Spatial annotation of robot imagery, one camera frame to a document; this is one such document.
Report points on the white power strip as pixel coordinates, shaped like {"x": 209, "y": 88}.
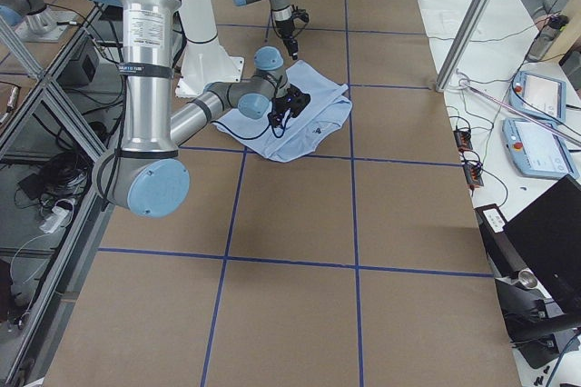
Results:
{"x": 57, "y": 218}

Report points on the light blue t-shirt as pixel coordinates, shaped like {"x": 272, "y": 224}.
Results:
{"x": 327, "y": 112}

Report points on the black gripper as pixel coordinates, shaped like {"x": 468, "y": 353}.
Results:
{"x": 280, "y": 106}
{"x": 287, "y": 33}

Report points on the long metal grabber stick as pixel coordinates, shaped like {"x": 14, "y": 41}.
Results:
{"x": 541, "y": 121}

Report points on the teach pendant tablet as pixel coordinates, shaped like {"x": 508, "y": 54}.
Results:
{"x": 539, "y": 96}
{"x": 536, "y": 152}

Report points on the orange black usb hub upper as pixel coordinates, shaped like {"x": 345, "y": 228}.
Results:
{"x": 463, "y": 140}

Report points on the orange black usb hub lower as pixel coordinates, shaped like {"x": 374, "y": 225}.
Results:
{"x": 473, "y": 174}

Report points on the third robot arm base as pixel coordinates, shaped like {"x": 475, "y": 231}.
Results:
{"x": 35, "y": 20}

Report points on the aluminium frame post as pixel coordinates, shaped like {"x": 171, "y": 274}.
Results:
{"x": 460, "y": 43}

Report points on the aluminium frame cage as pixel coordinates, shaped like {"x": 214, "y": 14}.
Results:
{"x": 68, "y": 114}

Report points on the upper teach pendant tablet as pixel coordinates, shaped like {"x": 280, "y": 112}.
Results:
{"x": 539, "y": 96}

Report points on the orange black usb hub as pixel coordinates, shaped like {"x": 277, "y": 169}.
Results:
{"x": 463, "y": 140}
{"x": 473, "y": 174}

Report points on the lower teach pendant tablet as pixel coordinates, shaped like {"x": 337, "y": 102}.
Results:
{"x": 536, "y": 152}

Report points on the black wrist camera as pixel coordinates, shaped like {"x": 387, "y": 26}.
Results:
{"x": 296, "y": 100}
{"x": 301, "y": 14}

